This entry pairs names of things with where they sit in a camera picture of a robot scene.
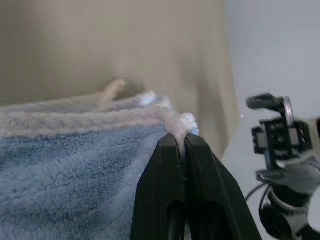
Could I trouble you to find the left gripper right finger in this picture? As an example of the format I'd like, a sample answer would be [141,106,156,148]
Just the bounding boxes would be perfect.
[184,132,262,240]

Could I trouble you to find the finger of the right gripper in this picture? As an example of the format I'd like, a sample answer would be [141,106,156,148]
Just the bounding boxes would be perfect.
[246,92,285,111]

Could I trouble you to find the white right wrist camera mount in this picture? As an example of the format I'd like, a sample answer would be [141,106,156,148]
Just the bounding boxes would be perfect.
[256,153,320,196]

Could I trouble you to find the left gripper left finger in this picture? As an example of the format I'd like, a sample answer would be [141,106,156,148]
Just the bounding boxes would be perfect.
[129,133,186,240]

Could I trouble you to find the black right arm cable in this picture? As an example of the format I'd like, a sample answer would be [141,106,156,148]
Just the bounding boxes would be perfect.
[246,183,267,208]

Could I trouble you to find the blue towel with white trim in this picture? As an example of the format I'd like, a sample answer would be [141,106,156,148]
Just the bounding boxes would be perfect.
[0,78,201,240]

